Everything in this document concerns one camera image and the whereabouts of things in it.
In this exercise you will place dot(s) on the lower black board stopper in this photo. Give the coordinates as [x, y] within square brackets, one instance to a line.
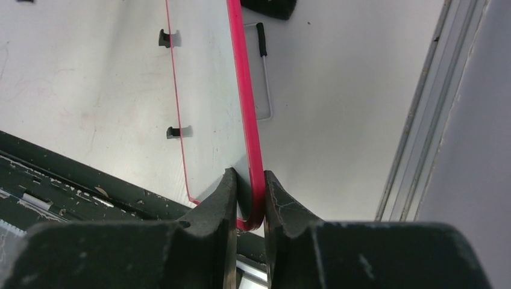
[173, 132]

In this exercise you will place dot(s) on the pink framed whiteboard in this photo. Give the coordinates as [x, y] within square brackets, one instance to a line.
[215, 104]

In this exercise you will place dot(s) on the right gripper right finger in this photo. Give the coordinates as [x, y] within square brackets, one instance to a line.
[304, 251]

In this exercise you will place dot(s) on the black board stopper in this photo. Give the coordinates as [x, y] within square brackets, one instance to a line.
[173, 132]
[164, 39]

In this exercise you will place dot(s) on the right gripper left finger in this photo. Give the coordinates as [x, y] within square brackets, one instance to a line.
[198, 250]

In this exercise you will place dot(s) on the white wire board stand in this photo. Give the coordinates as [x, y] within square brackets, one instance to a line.
[259, 26]

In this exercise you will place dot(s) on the black floral plush blanket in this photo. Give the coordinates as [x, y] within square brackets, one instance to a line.
[277, 9]

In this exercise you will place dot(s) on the upper black board stopper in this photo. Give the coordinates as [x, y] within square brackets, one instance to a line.
[164, 39]

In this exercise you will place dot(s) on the right aluminium frame post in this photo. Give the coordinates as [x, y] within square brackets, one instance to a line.
[433, 98]

